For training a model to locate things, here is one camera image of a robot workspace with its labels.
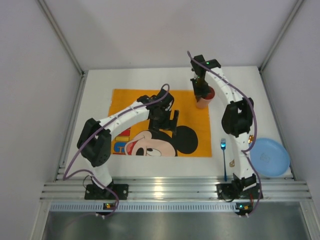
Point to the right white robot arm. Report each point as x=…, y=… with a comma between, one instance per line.
x=238, y=118

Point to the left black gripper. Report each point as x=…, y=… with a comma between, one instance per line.
x=162, y=124

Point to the aluminium mounting rail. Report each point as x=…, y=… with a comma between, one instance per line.
x=149, y=180

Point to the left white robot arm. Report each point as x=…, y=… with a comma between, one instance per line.
x=95, y=141

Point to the pink plastic cup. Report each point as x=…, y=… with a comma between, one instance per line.
x=203, y=102

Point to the light blue plate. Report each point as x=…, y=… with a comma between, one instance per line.
x=269, y=158

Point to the orange Mickey Mouse placemat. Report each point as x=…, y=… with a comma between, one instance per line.
x=192, y=137

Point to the blue metal fork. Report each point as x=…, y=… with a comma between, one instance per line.
x=223, y=148

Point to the perforated cable duct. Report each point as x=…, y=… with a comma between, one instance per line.
x=148, y=207

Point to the gold ornate spoon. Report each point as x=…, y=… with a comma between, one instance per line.
x=232, y=163

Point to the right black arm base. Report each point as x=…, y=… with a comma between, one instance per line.
x=226, y=192

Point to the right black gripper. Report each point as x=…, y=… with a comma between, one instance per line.
x=201, y=91

